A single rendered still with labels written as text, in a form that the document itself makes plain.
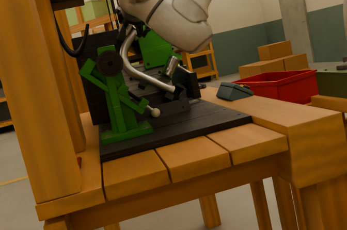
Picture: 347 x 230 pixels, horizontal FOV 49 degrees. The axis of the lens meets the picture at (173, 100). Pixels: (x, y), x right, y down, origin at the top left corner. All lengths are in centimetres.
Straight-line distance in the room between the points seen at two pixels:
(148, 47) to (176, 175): 69
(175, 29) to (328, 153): 48
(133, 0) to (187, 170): 46
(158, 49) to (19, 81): 73
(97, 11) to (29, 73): 399
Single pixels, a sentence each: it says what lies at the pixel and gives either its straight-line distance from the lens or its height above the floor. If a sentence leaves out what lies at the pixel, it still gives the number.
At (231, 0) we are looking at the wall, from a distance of 1158.
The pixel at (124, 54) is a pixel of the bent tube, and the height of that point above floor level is 114.
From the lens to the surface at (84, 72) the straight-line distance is 112.
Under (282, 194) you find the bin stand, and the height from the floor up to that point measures 48.
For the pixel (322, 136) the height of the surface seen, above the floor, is 86.
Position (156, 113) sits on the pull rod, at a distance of 116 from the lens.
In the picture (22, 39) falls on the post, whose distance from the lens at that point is 79.
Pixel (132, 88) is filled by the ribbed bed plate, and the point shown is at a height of 101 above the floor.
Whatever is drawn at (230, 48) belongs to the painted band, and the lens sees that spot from 1140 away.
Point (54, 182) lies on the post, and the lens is 82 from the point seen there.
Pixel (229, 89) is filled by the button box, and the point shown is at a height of 94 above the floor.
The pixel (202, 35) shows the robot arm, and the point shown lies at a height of 114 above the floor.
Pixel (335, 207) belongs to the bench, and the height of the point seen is 68.
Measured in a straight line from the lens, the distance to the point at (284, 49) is 831.
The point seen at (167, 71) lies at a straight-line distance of 137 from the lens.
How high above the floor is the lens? 113
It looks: 8 degrees down
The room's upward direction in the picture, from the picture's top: 13 degrees counter-clockwise
